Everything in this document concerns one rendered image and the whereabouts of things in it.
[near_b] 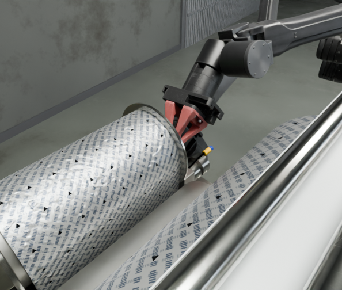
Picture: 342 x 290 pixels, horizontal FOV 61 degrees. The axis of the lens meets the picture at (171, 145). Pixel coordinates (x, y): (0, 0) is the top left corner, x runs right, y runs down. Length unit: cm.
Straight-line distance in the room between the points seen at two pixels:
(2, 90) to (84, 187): 246
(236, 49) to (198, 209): 33
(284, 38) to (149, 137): 32
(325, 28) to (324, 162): 46
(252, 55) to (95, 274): 36
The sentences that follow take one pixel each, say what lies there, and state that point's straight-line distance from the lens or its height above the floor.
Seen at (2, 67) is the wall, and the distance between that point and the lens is 274.
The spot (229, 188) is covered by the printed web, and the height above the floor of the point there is 140.
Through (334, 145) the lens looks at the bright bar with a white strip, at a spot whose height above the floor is 144.
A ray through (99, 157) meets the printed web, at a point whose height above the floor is 131.
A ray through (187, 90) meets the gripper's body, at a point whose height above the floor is 131.
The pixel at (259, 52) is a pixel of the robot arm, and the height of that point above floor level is 138.
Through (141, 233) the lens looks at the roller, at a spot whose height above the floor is 123.
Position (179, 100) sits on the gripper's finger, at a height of 130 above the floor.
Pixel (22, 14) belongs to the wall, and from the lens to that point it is 277.
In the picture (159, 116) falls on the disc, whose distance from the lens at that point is 42.
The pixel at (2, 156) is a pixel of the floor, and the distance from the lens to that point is 274.
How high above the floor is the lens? 154
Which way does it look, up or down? 38 degrees down
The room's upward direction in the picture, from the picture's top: straight up
